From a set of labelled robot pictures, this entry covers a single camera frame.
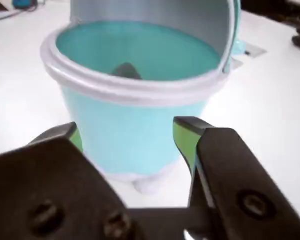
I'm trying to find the teal whale-shaped bin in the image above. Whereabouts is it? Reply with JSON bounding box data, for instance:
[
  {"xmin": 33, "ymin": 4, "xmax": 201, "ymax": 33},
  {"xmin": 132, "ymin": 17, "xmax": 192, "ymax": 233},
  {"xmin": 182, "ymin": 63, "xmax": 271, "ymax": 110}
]
[{"xmin": 39, "ymin": 0, "xmax": 247, "ymax": 195}]

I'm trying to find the green lego block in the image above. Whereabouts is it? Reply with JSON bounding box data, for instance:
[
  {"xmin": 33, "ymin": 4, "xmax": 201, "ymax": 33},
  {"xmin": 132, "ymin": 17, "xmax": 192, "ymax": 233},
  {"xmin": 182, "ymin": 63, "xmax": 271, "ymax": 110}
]
[{"xmin": 111, "ymin": 62, "xmax": 143, "ymax": 81}]

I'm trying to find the blue round device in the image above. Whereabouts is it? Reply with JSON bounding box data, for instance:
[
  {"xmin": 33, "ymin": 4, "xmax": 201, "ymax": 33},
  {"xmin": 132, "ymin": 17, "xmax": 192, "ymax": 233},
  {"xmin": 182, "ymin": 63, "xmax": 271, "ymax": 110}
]
[{"xmin": 11, "ymin": 0, "xmax": 38, "ymax": 10}]

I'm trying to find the silver desk cable grommet plate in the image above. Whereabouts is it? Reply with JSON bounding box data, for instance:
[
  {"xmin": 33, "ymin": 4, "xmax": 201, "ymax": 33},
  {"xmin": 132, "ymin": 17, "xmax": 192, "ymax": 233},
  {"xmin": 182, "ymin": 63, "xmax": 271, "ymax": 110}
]
[
  {"xmin": 229, "ymin": 57, "xmax": 245, "ymax": 71},
  {"xmin": 242, "ymin": 42, "xmax": 268, "ymax": 60}
]

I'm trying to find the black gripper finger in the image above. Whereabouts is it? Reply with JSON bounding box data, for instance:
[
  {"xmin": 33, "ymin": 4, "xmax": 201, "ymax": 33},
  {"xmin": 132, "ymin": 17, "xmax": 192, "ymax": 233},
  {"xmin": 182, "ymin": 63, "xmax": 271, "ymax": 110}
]
[
  {"xmin": 172, "ymin": 116, "xmax": 300, "ymax": 240},
  {"xmin": 0, "ymin": 121, "xmax": 141, "ymax": 240}
]

